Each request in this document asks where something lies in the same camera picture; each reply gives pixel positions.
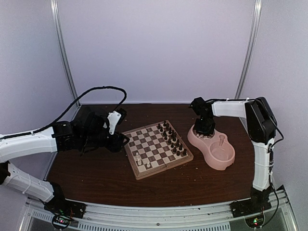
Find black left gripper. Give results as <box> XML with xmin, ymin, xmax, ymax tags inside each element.
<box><xmin>81</xmin><ymin>128</ymin><xmax>129</xmax><ymax>153</ymax></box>

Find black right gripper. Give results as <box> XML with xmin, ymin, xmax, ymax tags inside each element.
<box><xmin>194</xmin><ymin>116</ymin><xmax>216</xmax><ymax>136</ymax></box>

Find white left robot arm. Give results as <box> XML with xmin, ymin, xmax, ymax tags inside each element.
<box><xmin>0</xmin><ymin>108</ymin><xmax>129</xmax><ymax>214</ymax></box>

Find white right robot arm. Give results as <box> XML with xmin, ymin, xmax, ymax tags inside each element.
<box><xmin>187</xmin><ymin>97</ymin><xmax>278</xmax><ymax>213</ymax></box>

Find pile of white chess pieces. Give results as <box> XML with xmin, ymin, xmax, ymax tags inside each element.
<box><xmin>196</xmin><ymin>133</ymin><xmax>213</xmax><ymax>140</ymax></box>

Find dark chess pieces row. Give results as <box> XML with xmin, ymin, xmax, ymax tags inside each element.
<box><xmin>153</xmin><ymin>120</ymin><xmax>188</xmax><ymax>162</ymax></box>

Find wooden chess board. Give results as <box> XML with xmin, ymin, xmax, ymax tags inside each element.
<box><xmin>124</xmin><ymin>120</ymin><xmax>193</xmax><ymax>180</ymax></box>

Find left circuit board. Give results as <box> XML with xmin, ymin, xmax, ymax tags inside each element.
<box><xmin>51</xmin><ymin>215</ymin><xmax>71</xmax><ymax>229</ymax></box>

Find circuit board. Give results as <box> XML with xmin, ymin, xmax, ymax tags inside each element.
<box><xmin>245</xmin><ymin>215</ymin><xmax>265</xmax><ymax>229</ymax></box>
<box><xmin>51</xmin><ymin>215</ymin><xmax>71</xmax><ymax>229</ymax></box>

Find right circuit board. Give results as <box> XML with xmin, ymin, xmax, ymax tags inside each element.
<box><xmin>245</xmin><ymin>215</ymin><xmax>265</xmax><ymax>229</ymax></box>

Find pink double pet bowl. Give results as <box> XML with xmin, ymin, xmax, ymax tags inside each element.
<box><xmin>187</xmin><ymin>125</ymin><xmax>235</xmax><ymax>171</ymax></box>

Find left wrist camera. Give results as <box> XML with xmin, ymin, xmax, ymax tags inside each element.
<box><xmin>107</xmin><ymin>108</ymin><xmax>127</xmax><ymax>135</ymax></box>

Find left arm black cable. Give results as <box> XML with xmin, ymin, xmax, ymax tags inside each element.
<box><xmin>0</xmin><ymin>86</ymin><xmax>128</xmax><ymax>140</ymax></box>

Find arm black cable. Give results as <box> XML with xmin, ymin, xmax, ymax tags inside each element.
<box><xmin>264</xmin><ymin>98</ymin><xmax>284</xmax><ymax>150</ymax></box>
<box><xmin>0</xmin><ymin>86</ymin><xmax>128</xmax><ymax>140</ymax></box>

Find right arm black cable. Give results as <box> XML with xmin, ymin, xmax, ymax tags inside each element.
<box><xmin>264</xmin><ymin>98</ymin><xmax>284</xmax><ymax>150</ymax></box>

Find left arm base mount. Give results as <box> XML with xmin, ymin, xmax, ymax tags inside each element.
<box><xmin>43</xmin><ymin>200</ymin><xmax>86</xmax><ymax>218</ymax></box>

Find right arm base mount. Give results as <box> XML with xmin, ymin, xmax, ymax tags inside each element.
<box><xmin>230</xmin><ymin>199</ymin><xmax>272</xmax><ymax>218</ymax></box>

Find aluminium front rail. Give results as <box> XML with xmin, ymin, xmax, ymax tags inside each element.
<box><xmin>19</xmin><ymin>190</ymin><xmax>299</xmax><ymax>231</ymax></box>

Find left aluminium frame post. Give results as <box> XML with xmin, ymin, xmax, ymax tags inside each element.
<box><xmin>50</xmin><ymin>0</ymin><xmax>77</xmax><ymax>100</ymax></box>

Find aluminium frame post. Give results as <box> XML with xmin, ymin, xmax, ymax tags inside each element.
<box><xmin>235</xmin><ymin>0</ymin><xmax>262</xmax><ymax>99</ymax></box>
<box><xmin>50</xmin><ymin>0</ymin><xmax>77</xmax><ymax>100</ymax></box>

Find right aluminium frame post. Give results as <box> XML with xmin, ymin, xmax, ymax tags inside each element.
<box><xmin>235</xmin><ymin>0</ymin><xmax>262</xmax><ymax>99</ymax></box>

